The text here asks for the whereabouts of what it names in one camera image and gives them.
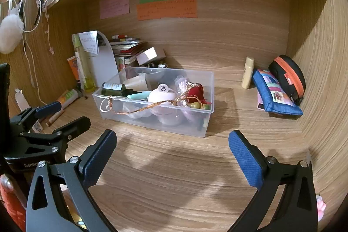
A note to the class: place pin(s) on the black lace headband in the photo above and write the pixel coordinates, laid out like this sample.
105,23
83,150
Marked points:
40,1

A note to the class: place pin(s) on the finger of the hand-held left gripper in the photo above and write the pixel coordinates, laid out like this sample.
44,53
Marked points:
73,126
49,109

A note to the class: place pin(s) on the pink plush toy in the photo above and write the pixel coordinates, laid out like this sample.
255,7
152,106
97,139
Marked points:
320,207

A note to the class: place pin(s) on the white printed card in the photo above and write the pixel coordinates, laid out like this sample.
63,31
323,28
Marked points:
37,127

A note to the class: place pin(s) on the pink paper note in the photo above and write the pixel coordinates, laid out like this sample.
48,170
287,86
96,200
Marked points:
114,5

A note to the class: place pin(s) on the black orange zipper case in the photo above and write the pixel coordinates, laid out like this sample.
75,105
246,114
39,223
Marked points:
288,69

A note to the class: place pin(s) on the cream small bottle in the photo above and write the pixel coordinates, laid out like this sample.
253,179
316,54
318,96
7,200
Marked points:
248,74

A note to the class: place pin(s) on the yellow green spray bottle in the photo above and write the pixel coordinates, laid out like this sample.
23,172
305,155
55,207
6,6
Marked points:
83,66

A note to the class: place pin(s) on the stack of papers and cards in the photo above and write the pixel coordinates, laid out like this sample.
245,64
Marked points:
126,47

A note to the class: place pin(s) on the lip balm stick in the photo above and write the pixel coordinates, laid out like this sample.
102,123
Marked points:
54,117

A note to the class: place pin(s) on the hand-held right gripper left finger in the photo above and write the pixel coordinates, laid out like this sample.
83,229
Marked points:
98,158

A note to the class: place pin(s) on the orange paper note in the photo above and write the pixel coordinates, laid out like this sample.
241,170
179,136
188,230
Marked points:
165,10

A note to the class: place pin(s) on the frosted white round container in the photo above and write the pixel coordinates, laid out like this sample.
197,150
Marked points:
170,119

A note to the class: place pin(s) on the teal tube case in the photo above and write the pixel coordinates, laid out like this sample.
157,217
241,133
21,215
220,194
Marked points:
138,96

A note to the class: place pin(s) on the red pouch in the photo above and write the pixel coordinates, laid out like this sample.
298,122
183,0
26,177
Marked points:
195,93

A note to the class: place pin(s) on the bead jewelry pile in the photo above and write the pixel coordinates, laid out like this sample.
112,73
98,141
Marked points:
163,66

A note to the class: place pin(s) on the black metal tool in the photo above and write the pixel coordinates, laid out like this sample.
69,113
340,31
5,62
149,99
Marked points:
81,90

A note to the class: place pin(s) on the white tube orange fruit label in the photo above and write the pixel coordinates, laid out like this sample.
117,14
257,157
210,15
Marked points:
68,97

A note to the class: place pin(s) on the white round bunny-logo container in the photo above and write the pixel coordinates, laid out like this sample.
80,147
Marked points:
160,97

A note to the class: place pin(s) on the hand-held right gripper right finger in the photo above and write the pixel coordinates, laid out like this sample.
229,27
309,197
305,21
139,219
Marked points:
246,158

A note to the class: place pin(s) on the macaron print notebook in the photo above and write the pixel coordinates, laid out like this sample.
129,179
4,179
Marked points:
121,62

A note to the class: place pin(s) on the white fluffy pompom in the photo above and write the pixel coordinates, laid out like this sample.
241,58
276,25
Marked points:
9,33

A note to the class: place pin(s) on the blue patchwork pouch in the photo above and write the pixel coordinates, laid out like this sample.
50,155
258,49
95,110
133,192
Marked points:
272,96

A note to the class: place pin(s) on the dark green spray bottle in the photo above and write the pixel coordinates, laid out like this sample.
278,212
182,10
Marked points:
114,89

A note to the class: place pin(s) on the pink flat case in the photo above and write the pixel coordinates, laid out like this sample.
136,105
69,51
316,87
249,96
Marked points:
261,103

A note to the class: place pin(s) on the person's left forearm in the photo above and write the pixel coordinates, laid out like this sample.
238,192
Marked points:
11,204

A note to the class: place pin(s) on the white paper stand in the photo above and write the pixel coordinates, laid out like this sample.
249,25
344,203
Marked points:
106,69

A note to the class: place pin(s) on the small white box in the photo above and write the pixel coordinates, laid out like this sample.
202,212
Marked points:
149,56

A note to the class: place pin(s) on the cream candle jar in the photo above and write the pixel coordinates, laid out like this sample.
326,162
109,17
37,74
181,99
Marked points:
136,82

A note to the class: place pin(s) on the clear plastic storage box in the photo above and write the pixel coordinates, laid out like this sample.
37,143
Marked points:
206,123

